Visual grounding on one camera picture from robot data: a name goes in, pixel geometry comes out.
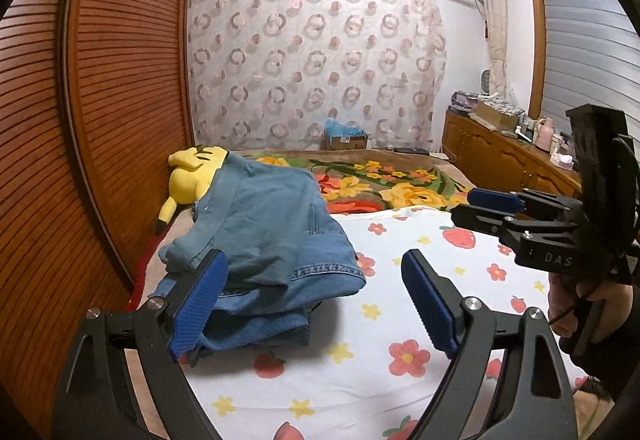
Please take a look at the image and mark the blue denim garment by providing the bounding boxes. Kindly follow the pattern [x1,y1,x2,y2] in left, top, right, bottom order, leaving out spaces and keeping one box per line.
[159,154,321,288]

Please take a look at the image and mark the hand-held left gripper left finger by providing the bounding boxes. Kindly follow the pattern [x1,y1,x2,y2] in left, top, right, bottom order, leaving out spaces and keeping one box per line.
[50,249,231,440]

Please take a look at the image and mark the light blue folded jeans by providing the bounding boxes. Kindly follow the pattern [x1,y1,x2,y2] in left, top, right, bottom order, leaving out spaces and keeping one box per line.
[280,170,368,301]

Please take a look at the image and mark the beige lace window curtain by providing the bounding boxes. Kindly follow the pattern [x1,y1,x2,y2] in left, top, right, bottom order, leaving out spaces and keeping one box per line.
[477,0,512,95]

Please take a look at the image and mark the brown floral blanket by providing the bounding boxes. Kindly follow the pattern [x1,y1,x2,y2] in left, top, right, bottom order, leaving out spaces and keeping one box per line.
[125,149,483,311]

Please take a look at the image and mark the person's right hand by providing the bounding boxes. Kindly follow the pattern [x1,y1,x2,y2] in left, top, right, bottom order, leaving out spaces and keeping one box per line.
[545,270,636,351]

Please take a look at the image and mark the wooden window frame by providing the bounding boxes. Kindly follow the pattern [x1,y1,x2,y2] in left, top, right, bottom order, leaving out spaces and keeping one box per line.
[525,0,547,121]

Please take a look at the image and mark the dark blue folded jeans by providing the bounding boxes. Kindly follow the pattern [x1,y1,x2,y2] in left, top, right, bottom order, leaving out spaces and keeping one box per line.
[150,280,326,366]

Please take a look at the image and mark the white floral bed sheet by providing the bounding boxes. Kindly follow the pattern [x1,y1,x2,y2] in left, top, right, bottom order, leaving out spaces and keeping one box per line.
[127,207,591,440]

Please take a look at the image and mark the small cardboard box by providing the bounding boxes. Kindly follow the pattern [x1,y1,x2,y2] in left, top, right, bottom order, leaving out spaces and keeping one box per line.
[320,132,370,151]

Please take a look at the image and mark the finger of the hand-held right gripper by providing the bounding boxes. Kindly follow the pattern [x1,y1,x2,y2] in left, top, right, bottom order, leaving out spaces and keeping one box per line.
[450,204,577,251]
[469,188,586,223]

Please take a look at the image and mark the pink kettle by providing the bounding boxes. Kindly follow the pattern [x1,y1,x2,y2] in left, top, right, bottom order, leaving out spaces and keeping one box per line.
[534,117,556,151]

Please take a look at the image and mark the wooden cabinet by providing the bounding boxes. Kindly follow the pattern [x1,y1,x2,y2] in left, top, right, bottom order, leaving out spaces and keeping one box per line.
[442,110,586,198]

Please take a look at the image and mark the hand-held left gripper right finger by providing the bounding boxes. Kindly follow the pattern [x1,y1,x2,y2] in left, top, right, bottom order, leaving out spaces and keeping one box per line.
[401,249,576,440]

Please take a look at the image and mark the purple packet stack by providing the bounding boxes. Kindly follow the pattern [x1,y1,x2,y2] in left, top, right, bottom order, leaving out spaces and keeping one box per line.
[447,91,478,115]

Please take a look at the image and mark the blue plastic bag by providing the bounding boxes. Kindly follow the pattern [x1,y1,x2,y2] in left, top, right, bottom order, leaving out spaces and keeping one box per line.
[324,119,366,138]

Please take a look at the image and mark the cardboard box of packets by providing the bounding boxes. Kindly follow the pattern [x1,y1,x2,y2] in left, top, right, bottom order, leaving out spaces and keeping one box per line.
[475,100,523,131]

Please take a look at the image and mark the yellow plush toy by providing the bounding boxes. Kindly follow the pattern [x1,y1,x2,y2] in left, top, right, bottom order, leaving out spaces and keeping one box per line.
[156,146,230,235]

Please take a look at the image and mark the grey window blind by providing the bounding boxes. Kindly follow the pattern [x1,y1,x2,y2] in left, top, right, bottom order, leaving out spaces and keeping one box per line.
[537,0,640,135]

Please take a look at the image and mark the ring-patterned sheer curtain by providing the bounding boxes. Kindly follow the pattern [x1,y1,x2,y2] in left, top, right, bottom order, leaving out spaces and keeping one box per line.
[187,0,448,153]

